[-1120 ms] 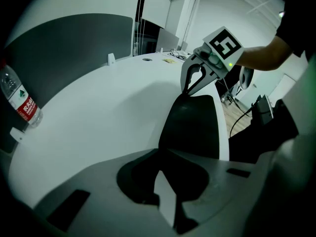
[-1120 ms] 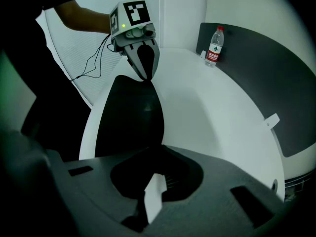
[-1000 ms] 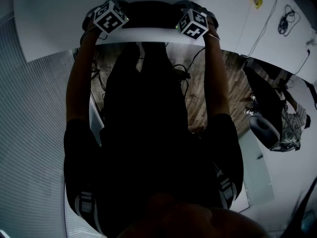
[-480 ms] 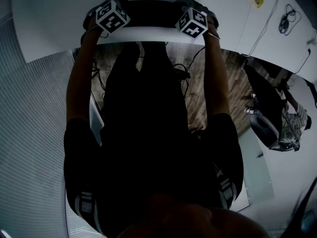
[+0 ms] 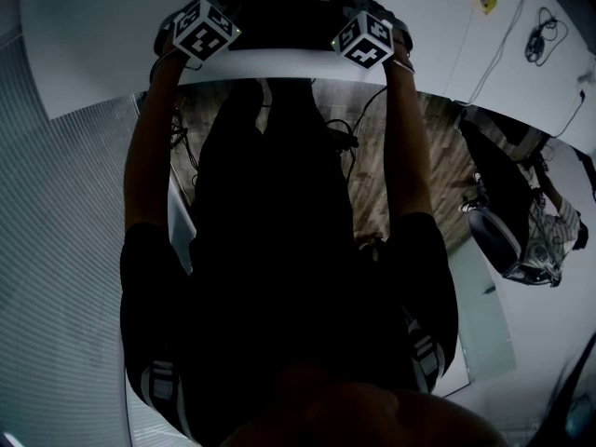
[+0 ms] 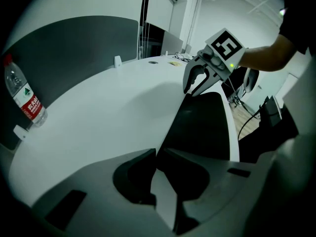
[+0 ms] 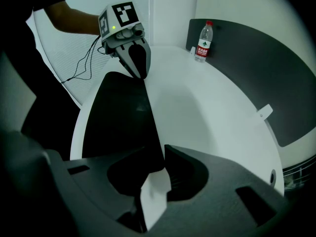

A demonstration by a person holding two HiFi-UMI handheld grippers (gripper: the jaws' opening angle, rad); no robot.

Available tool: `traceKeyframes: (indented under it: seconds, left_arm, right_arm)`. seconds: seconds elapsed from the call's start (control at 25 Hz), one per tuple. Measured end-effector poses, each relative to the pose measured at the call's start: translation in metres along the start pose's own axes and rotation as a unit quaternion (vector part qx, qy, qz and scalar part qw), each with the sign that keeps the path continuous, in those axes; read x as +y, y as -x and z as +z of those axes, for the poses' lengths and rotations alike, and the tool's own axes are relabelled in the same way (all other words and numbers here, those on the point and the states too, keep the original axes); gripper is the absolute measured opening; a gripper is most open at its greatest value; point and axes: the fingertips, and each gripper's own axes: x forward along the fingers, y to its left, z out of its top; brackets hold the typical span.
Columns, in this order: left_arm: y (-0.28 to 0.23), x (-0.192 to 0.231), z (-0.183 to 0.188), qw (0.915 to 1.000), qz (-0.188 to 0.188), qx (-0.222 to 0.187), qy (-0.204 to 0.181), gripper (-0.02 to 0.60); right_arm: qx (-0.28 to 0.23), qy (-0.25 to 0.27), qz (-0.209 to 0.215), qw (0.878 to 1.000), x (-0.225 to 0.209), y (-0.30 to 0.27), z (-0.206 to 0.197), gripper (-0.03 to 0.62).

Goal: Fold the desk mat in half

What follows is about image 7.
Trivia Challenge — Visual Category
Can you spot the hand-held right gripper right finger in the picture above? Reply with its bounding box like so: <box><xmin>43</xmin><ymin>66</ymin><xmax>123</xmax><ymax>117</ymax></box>
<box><xmin>150</xmin><ymin>144</ymin><xmax>295</xmax><ymax>237</ymax></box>

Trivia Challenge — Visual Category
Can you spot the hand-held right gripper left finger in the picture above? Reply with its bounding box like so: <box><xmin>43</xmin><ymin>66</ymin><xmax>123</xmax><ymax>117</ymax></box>
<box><xmin>0</xmin><ymin>131</ymin><xmax>165</xmax><ymax>237</ymax></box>

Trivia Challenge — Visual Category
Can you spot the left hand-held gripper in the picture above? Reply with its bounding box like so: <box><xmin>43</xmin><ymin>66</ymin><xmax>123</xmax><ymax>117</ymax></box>
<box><xmin>98</xmin><ymin>1</ymin><xmax>152</xmax><ymax>80</ymax></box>

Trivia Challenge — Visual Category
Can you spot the dark rectangular pad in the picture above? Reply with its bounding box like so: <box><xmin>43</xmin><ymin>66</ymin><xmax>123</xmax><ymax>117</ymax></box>
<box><xmin>81</xmin><ymin>71</ymin><xmax>172</xmax><ymax>233</ymax></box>

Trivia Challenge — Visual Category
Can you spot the person's left forearm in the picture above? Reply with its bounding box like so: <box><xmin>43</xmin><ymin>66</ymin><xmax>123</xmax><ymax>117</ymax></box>
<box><xmin>44</xmin><ymin>0</ymin><xmax>102</xmax><ymax>36</ymax></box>

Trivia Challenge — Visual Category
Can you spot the clear water bottle red label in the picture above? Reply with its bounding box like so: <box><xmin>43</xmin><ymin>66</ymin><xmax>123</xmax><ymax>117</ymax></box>
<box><xmin>194</xmin><ymin>20</ymin><xmax>215</xmax><ymax>64</ymax></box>

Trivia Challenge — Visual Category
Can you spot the person's torso in black clothing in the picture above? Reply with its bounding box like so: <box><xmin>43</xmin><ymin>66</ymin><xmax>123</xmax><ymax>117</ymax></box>
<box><xmin>0</xmin><ymin>0</ymin><xmax>83</xmax><ymax>163</ymax></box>

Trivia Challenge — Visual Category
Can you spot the dark grey desk divider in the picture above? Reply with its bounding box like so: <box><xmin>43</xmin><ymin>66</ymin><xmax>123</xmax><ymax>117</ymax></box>
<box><xmin>185</xmin><ymin>18</ymin><xmax>316</xmax><ymax>148</ymax></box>

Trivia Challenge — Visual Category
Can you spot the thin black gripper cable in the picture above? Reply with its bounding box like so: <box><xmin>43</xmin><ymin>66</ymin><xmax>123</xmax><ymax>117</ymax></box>
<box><xmin>60</xmin><ymin>34</ymin><xmax>107</xmax><ymax>85</ymax></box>

